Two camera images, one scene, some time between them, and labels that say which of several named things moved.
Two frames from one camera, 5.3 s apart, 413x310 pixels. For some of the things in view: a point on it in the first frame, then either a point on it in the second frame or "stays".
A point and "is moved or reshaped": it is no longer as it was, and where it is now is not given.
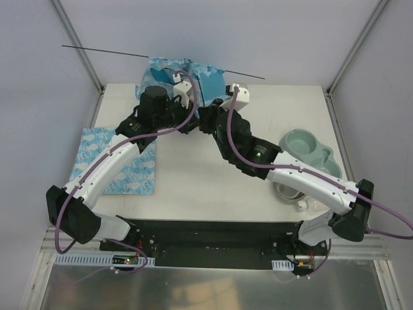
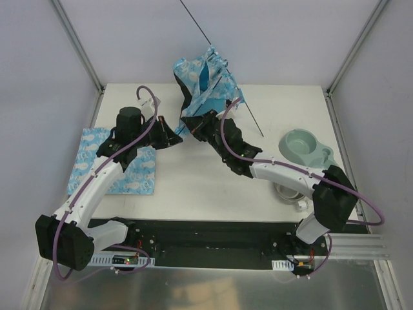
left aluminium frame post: [66, 25] stays
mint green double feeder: [302, 146] stays
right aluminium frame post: [355, 46] stays
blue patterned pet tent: [209, 82] is moved or reshaped
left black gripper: [186, 117] -> [162, 132]
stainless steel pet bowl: [288, 193] stays
